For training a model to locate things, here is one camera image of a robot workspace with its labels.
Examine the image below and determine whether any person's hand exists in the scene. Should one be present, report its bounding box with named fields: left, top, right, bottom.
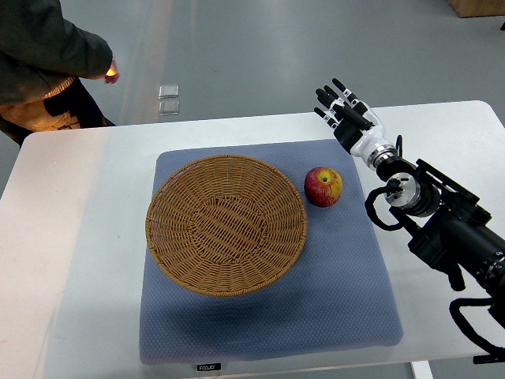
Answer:
left=104, top=58, right=120, bottom=84

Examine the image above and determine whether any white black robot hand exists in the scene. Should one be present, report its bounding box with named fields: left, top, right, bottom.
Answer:
left=314, top=78, right=398, bottom=168

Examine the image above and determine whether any red yellow apple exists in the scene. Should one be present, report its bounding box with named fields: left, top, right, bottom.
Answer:
left=304, top=167, right=343, bottom=208

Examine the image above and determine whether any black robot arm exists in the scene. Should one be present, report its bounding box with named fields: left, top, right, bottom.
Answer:
left=365, top=144, right=504, bottom=303

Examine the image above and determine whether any brown wicker basket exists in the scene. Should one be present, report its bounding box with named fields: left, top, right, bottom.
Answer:
left=145, top=155, right=308, bottom=297

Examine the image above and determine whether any upper floor metal plate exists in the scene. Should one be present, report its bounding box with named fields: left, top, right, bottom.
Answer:
left=159, top=84, right=179, bottom=99

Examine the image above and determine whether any floor metal plate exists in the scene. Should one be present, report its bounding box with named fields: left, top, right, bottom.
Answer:
left=159, top=84, right=179, bottom=99
left=159, top=99, right=180, bottom=115

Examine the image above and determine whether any lower floor metal plate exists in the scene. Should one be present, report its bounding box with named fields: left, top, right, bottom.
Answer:
left=159, top=99, right=180, bottom=115

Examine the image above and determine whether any person in dark jacket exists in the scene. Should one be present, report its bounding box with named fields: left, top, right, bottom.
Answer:
left=1, top=1, right=114, bottom=145

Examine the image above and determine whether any wooden box corner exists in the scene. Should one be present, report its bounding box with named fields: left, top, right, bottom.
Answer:
left=448, top=0, right=504, bottom=18

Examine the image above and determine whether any blue quilted mat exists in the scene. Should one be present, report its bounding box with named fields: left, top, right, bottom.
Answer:
left=140, top=140, right=403, bottom=365

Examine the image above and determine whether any white table leg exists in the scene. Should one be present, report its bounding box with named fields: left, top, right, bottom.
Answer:
left=410, top=361, right=434, bottom=379

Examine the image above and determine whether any black table label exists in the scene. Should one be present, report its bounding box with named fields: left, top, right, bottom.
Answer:
left=196, top=363, right=222, bottom=372

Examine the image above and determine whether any black cable loop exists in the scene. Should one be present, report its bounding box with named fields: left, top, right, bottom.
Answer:
left=449, top=297, right=505, bottom=358

